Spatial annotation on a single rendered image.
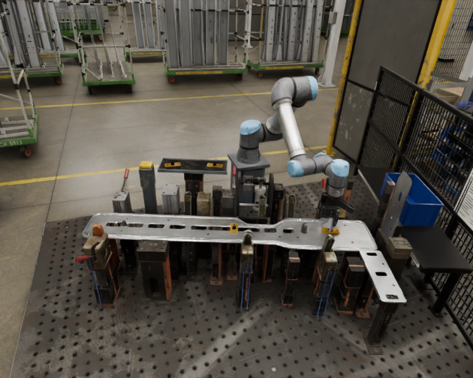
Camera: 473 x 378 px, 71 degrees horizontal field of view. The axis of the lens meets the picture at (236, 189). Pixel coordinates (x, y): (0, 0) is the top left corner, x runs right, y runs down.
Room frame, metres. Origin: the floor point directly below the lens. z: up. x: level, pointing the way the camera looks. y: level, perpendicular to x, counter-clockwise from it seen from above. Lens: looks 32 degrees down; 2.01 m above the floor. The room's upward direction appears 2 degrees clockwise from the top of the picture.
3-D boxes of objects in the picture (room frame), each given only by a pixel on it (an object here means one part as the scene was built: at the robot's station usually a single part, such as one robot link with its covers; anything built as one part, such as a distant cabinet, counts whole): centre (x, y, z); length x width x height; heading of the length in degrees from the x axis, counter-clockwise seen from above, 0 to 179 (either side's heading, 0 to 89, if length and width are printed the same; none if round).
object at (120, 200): (1.44, 0.60, 0.88); 0.11 x 0.10 x 0.36; 1
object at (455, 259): (1.48, -0.89, 1.02); 0.90 x 0.22 x 0.03; 1
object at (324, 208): (1.28, -0.43, 1.16); 0.09 x 0.08 x 0.12; 91
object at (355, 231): (1.27, 0.02, 1.00); 1.38 x 0.22 x 0.02; 91
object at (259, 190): (1.48, -0.09, 0.94); 0.18 x 0.13 x 0.49; 91
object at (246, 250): (1.10, -0.06, 0.87); 0.12 x 0.09 x 0.35; 1
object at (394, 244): (1.15, -0.74, 0.88); 0.08 x 0.08 x 0.36; 1
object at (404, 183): (1.27, -0.73, 1.17); 0.12 x 0.01 x 0.34; 1
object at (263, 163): (1.84, -0.06, 0.90); 0.21 x 0.21 x 0.40; 20
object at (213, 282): (1.27, 0.08, 0.84); 0.17 x 0.06 x 0.29; 1
